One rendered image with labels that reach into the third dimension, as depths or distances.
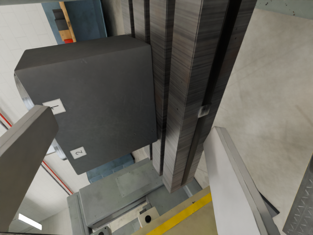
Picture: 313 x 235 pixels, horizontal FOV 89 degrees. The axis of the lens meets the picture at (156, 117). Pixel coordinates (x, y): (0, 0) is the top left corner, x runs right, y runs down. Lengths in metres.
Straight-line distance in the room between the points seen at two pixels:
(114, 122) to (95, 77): 0.09
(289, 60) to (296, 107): 0.27
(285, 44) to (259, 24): 0.20
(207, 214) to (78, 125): 1.52
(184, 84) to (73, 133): 0.20
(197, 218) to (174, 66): 1.52
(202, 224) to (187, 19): 1.58
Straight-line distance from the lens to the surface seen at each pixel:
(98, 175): 7.24
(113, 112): 0.30
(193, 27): 0.19
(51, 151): 0.37
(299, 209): 1.00
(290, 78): 1.19
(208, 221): 1.68
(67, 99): 0.27
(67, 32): 4.08
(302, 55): 1.15
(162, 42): 0.25
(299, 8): 0.94
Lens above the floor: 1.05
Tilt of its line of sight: 21 degrees down
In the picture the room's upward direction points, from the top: 111 degrees counter-clockwise
